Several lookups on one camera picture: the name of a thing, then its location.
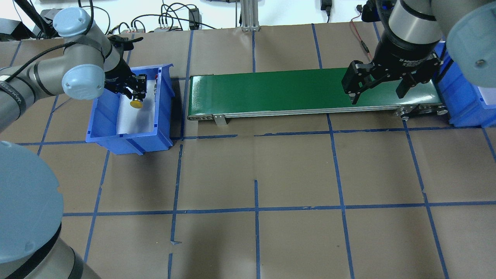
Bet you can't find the yellow push button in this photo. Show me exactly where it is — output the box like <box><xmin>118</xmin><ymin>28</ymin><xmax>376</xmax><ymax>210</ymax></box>
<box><xmin>129</xmin><ymin>90</ymin><xmax>146</xmax><ymax>109</ymax></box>

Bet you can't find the aluminium frame post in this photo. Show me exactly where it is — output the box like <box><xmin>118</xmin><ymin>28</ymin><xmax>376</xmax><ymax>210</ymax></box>
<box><xmin>240</xmin><ymin>0</ymin><xmax>260</xmax><ymax>32</ymax></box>

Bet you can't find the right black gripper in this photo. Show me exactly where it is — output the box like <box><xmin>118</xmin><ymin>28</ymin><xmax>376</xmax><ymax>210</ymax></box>
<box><xmin>341</xmin><ymin>37</ymin><xmax>443</xmax><ymax>105</ymax></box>

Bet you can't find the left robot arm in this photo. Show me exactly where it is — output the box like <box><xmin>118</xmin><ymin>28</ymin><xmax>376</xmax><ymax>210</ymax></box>
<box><xmin>1</xmin><ymin>7</ymin><xmax>147</xmax><ymax>279</ymax></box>

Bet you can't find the green conveyor belt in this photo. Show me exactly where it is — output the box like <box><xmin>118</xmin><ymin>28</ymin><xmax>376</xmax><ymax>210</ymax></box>
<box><xmin>188</xmin><ymin>68</ymin><xmax>448</xmax><ymax>121</ymax></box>

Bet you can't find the blue plastic bin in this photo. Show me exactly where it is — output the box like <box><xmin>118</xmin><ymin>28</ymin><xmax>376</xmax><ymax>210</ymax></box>
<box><xmin>434</xmin><ymin>42</ymin><xmax>496</xmax><ymax>127</ymax></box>
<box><xmin>85</xmin><ymin>64</ymin><xmax>175</xmax><ymax>155</ymax></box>

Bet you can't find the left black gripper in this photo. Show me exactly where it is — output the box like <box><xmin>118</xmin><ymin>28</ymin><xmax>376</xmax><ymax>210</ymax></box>
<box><xmin>105</xmin><ymin>62</ymin><xmax>148</xmax><ymax>99</ymax></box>

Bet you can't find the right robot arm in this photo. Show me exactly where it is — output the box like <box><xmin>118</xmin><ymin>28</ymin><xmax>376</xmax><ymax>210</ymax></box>
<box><xmin>341</xmin><ymin>0</ymin><xmax>496</xmax><ymax>104</ymax></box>

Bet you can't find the white foam bin liner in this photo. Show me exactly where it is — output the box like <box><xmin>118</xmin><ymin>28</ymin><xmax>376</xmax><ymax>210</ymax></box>
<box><xmin>116</xmin><ymin>93</ymin><xmax>155</xmax><ymax>134</ymax></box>

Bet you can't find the black power adapter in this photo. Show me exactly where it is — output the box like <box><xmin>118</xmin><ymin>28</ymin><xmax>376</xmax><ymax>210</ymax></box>
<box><xmin>188</xmin><ymin>8</ymin><xmax>201</xmax><ymax>30</ymax></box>

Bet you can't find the left blue plastic bin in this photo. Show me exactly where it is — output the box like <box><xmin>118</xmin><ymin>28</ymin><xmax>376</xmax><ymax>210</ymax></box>
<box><xmin>85</xmin><ymin>64</ymin><xmax>175</xmax><ymax>155</ymax></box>

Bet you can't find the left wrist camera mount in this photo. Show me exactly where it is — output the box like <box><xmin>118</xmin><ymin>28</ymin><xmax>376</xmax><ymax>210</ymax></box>
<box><xmin>108</xmin><ymin>35</ymin><xmax>144</xmax><ymax>59</ymax></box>

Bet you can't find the right blue plastic bin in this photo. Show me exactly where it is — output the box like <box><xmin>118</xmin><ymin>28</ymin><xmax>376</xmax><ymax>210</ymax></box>
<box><xmin>434</xmin><ymin>42</ymin><xmax>496</xmax><ymax>127</ymax></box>

